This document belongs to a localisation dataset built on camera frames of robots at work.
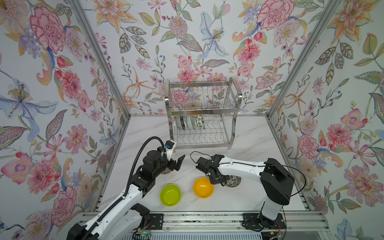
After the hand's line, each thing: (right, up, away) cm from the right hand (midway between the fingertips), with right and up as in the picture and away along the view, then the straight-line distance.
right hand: (217, 179), depth 86 cm
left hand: (-22, +17, -8) cm, 28 cm away
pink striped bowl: (-27, +9, -16) cm, 32 cm away
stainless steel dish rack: (-7, +41, +31) cm, 52 cm away
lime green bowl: (-27, -7, -4) cm, 28 cm away
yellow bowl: (-9, -4, -2) cm, 10 cm away
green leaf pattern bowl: (-10, +34, +15) cm, 38 cm away
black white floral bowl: (+9, -1, 0) cm, 9 cm away
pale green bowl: (-16, +33, +15) cm, 40 cm away
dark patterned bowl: (-23, +33, +15) cm, 43 cm away
